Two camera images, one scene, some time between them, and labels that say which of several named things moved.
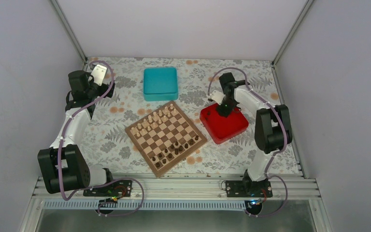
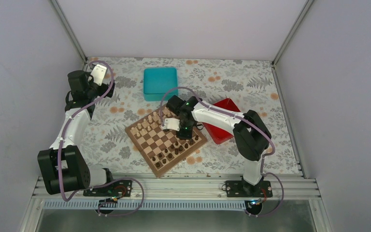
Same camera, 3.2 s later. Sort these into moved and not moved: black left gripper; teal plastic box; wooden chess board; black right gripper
Moved: black right gripper
Not moved: teal plastic box; black left gripper; wooden chess board
